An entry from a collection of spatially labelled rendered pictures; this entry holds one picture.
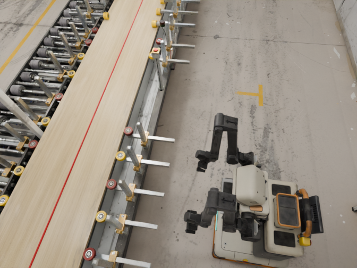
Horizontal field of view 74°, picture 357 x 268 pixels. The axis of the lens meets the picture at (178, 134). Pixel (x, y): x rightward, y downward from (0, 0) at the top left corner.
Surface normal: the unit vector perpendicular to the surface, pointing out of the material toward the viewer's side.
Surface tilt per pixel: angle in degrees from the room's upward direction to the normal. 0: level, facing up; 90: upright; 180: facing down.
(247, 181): 42
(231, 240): 0
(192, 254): 0
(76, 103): 0
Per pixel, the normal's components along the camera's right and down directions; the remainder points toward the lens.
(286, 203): -0.04, -0.52
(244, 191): -0.69, -0.46
